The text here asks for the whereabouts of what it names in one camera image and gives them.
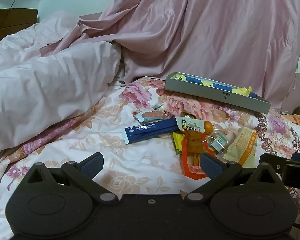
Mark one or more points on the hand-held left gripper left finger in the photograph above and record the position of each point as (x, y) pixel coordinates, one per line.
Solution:
(92, 165)

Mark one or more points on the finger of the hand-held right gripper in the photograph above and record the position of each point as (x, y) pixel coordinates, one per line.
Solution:
(272, 161)

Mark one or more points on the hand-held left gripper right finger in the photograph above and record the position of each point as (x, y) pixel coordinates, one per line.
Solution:
(211, 166)

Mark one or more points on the red tofu snack packet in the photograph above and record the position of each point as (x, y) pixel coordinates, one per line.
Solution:
(192, 165)

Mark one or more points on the yellow-orange bread packet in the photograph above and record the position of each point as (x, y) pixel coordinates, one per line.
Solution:
(242, 147)

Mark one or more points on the white face-print snack packet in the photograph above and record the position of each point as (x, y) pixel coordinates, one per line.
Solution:
(190, 125)

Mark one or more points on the dark blue long packet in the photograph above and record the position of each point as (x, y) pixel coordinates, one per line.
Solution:
(150, 130)

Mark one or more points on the grey cardboard box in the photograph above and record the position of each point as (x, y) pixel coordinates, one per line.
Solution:
(202, 90)

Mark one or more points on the light blue sausage packet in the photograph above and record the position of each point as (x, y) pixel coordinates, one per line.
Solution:
(152, 115)

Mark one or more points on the clear green-label snack packet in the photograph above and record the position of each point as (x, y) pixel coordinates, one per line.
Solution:
(218, 142)

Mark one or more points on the floral bed sheet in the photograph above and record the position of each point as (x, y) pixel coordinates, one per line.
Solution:
(130, 170)

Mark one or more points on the small orange fruit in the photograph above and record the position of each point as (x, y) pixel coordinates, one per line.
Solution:
(208, 127)

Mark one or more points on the yellow-green snack packet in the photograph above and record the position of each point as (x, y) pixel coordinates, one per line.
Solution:
(177, 142)

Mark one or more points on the small red-white packet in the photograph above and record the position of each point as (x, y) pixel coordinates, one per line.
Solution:
(168, 114)

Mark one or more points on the yellow wrapper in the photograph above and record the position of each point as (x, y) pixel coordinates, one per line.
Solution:
(207, 82)
(241, 90)

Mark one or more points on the small clear snack packet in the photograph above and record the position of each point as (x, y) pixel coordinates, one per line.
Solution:
(158, 106)

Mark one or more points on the pale yellow packet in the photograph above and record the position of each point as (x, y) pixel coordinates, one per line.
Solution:
(181, 77)

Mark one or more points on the pale pink quilt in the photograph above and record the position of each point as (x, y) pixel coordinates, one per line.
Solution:
(40, 80)

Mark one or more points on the pink satin duvet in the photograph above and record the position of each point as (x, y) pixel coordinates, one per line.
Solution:
(202, 30)

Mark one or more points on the wooden headboard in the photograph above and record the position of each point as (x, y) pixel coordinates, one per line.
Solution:
(12, 17)

